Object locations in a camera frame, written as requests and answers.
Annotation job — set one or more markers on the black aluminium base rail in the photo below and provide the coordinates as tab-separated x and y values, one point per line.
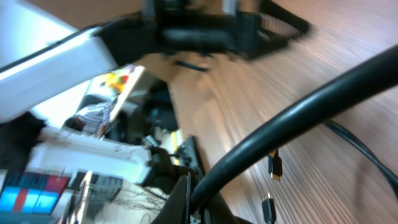
186	159

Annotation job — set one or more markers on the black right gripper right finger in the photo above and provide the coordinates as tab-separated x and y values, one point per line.
217	212

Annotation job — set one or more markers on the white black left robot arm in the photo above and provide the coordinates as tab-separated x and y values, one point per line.
162	26

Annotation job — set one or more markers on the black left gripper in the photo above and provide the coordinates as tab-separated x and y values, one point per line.
256	35

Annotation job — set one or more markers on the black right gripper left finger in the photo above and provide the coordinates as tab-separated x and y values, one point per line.
177	207

